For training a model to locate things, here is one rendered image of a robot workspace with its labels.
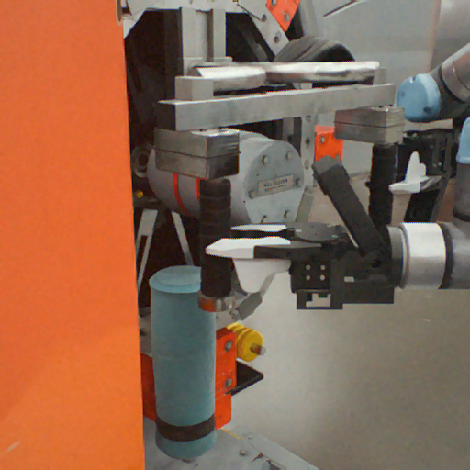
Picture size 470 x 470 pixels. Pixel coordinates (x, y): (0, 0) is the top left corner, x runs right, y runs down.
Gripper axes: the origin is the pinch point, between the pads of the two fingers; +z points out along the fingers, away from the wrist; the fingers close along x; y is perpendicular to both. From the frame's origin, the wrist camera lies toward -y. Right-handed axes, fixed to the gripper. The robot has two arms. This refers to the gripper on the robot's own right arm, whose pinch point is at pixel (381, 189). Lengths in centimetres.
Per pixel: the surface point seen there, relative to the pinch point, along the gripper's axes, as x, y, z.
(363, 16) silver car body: -30, 26, -38
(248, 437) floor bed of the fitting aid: -46, -75, -20
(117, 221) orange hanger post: 21, 12, 62
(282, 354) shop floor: -77, -83, -71
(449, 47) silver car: -97, 19, -215
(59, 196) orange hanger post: 21, 13, 65
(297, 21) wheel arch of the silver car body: -31.4, 24.7, -18.3
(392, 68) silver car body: -30, 15, -51
